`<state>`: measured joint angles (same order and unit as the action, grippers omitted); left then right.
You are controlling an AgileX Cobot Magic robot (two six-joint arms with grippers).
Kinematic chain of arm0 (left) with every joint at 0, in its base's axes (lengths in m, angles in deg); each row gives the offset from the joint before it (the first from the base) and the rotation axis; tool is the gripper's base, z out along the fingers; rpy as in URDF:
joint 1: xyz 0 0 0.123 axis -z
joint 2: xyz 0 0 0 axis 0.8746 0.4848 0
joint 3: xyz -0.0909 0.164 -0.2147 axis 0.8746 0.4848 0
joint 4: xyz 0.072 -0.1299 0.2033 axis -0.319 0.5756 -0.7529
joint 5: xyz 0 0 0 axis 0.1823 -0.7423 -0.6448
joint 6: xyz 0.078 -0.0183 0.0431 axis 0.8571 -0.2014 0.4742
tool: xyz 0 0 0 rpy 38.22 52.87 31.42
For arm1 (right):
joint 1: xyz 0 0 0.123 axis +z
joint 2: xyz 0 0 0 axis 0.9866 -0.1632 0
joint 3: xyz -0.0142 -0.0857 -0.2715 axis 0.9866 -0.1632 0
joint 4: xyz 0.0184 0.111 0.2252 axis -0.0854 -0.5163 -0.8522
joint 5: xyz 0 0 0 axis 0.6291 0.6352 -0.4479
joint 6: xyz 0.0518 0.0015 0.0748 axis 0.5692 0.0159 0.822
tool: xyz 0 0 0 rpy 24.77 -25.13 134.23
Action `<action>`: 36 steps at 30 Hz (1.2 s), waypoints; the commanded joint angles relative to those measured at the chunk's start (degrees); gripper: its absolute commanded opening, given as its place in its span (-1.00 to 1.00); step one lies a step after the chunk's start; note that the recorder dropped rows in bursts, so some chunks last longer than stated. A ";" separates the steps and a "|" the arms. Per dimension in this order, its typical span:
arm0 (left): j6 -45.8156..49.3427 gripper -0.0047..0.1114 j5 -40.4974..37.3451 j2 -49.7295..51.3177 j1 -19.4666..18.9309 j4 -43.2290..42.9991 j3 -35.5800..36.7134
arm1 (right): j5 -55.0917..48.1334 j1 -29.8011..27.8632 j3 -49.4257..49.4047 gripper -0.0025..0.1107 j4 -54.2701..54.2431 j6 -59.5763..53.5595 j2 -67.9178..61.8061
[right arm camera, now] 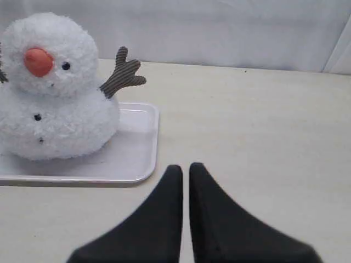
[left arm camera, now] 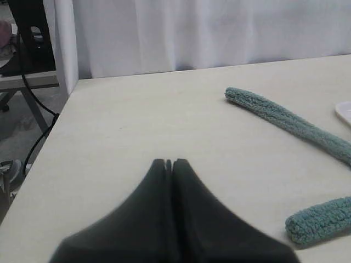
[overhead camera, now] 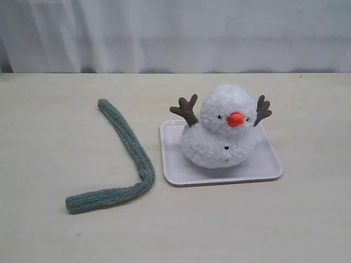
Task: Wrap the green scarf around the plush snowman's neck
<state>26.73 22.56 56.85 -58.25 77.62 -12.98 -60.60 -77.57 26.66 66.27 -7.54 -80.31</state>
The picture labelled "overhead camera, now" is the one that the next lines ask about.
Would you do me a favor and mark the white plush snowman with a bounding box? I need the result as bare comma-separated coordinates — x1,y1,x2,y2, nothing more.
169,83,273,169

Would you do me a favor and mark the green fuzzy scarf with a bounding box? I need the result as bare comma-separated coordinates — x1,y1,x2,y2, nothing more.
65,99,155,214

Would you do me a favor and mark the white square tray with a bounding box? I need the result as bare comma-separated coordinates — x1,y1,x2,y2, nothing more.
160,119,284,187

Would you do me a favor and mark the white curtain backdrop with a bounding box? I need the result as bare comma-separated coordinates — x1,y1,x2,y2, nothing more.
1,1,350,73

